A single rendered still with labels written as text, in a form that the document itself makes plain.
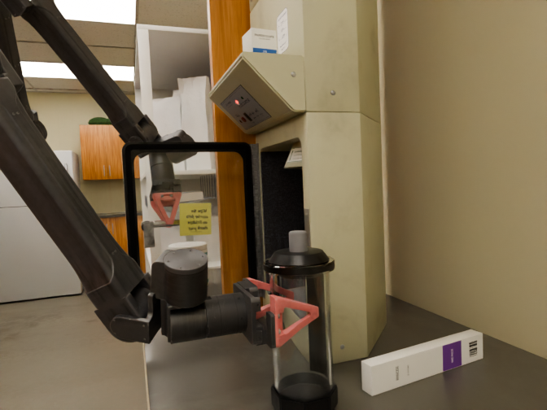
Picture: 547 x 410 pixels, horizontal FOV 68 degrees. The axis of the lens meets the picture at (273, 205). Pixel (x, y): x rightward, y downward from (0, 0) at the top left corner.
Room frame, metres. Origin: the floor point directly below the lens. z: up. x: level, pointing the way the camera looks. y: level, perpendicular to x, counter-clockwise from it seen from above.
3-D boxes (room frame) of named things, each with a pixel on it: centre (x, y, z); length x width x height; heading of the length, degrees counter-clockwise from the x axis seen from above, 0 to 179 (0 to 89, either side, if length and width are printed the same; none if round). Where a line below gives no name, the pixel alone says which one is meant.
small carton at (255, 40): (0.79, 0.01, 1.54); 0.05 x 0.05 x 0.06; 24
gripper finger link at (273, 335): (0.57, -0.01, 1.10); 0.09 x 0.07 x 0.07; 109
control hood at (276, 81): (0.87, 0.04, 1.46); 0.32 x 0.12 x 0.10; 19
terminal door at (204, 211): (0.96, 0.19, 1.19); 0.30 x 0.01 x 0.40; 115
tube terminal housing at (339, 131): (0.93, -0.13, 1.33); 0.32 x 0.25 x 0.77; 19
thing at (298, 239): (0.62, -0.04, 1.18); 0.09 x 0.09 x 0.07
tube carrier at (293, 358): (0.62, -0.03, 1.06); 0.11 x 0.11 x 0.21
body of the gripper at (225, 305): (0.58, 0.07, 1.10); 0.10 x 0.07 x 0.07; 19
